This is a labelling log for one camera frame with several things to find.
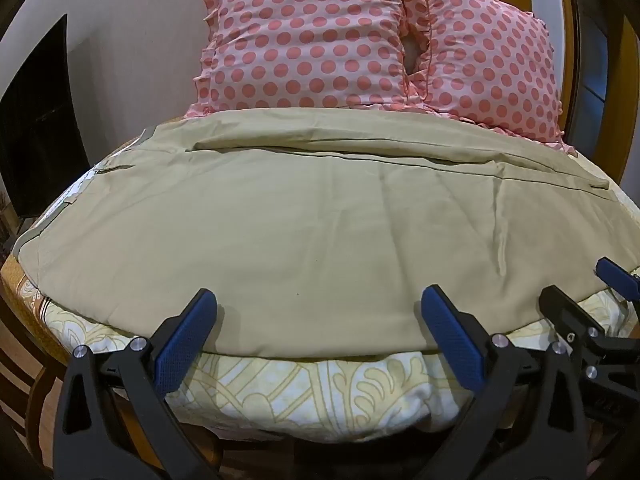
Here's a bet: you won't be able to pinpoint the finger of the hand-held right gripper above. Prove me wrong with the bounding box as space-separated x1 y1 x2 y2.
594 257 640 306
538 285 640 423

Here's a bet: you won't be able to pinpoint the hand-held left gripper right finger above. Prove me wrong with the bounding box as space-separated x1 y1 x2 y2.
420 284 587 480

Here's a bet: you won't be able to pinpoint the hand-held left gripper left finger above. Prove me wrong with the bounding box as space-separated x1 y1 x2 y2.
54 288 219 480

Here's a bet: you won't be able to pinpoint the beige pants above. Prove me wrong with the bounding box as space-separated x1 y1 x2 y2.
12 109 623 361

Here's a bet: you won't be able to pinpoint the yellow patterned bed sheet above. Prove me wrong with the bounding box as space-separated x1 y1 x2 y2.
0 150 640 453

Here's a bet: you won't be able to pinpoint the pink polka dot pillow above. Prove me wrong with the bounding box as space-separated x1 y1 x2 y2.
405 0 576 153
184 0 426 120

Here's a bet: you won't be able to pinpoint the black television screen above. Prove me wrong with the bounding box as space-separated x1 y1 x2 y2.
0 14 92 219

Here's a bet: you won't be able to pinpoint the wooden headboard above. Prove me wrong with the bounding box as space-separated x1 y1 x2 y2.
487 0 640 186

